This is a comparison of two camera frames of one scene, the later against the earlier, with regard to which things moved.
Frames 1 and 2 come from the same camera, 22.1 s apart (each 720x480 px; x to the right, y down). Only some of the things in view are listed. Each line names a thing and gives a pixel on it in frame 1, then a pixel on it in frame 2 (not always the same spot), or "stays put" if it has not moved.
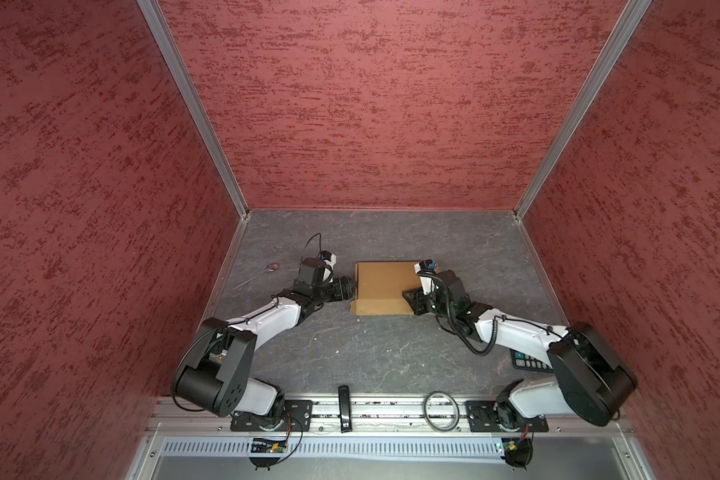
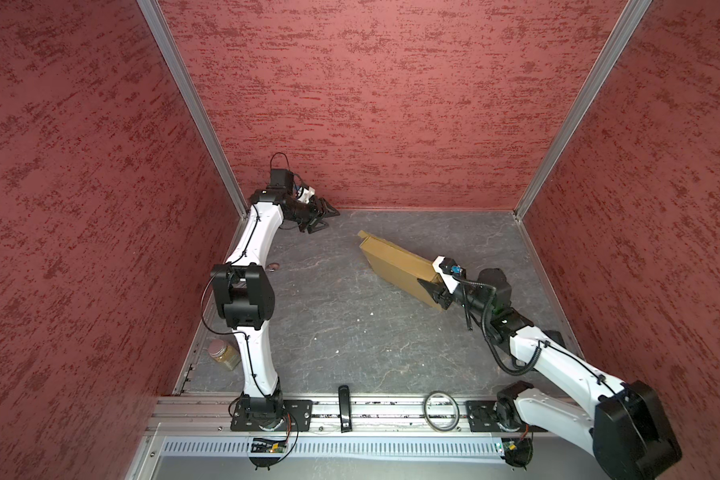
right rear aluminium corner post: (631, 14) stays put
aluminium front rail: (398, 417) stays put
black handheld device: (344, 409) stays put
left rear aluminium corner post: (194, 101) stays put
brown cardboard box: (379, 287) to (400, 267)
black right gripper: (417, 296) to (436, 293)
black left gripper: (342, 288) to (318, 212)
